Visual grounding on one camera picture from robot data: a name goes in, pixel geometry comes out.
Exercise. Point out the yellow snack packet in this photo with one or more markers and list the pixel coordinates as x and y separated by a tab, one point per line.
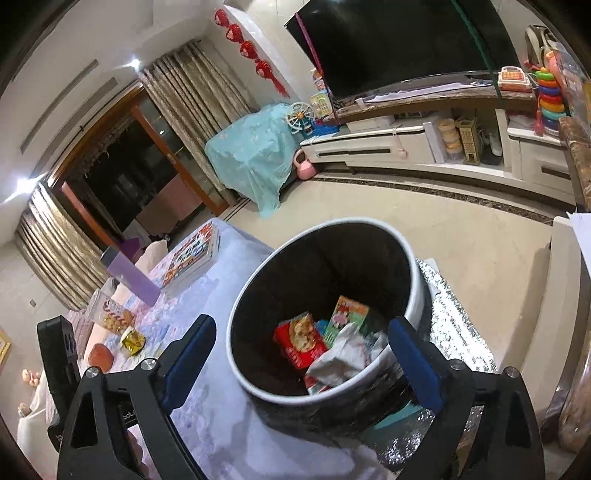
134	341

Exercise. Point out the white television stand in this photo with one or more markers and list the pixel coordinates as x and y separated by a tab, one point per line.
369	143

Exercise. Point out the silver glitter mat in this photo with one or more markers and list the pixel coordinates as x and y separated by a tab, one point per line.
461	323

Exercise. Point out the grey round waste bin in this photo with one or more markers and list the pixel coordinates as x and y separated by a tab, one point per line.
300	277

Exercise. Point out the beige pleated curtain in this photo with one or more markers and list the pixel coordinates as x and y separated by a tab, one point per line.
60	249
194	106

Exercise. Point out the wooden sliding door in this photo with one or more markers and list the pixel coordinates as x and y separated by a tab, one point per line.
138	184

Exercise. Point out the white wrapper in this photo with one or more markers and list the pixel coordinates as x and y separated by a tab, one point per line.
341	362

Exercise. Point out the teal cover cloth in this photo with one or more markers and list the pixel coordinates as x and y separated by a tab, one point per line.
249	152

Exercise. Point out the purple box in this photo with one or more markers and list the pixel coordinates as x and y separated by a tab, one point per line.
134	279

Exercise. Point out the colourful picture book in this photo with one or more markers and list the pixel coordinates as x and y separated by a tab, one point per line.
191	258

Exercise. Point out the blue toy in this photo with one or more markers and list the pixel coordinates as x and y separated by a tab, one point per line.
323	128

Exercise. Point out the green rod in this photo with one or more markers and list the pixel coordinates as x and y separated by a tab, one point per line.
482	46

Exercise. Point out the brown bun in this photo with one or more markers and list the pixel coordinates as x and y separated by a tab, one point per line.
100	359

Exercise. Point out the black flat television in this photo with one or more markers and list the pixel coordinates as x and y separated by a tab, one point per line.
392	41

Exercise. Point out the toy cash register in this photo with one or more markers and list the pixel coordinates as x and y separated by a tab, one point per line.
515	79

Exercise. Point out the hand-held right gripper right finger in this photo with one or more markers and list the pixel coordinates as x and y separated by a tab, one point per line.
415	364

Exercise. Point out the patterned bag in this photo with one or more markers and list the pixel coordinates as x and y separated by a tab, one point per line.
535	44

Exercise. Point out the colourful toy board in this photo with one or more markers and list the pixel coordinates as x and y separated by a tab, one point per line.
321	106

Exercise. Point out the green snack packet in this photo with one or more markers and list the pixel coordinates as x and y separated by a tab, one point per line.
350	314

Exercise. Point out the rainbow stacking rings toy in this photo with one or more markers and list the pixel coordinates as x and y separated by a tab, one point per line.
551	104

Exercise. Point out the clear cookie packet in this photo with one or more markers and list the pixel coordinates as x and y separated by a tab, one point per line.
113	316

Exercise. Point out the gold mesh basket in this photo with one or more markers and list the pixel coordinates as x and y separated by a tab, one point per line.
468	143

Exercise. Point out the red snack packet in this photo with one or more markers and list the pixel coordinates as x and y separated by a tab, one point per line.
300	344

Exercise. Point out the toy ferris wheel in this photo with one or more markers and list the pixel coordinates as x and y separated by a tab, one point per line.
299	117

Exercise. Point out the pink toy kettlebell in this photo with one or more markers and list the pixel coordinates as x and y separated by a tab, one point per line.
304	166

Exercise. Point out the yellow stacked containers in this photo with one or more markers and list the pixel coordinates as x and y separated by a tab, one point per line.
449	141

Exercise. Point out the pink rod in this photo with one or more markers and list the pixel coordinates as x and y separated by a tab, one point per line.
314	50

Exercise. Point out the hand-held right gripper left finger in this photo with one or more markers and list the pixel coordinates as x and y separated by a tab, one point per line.
189	360

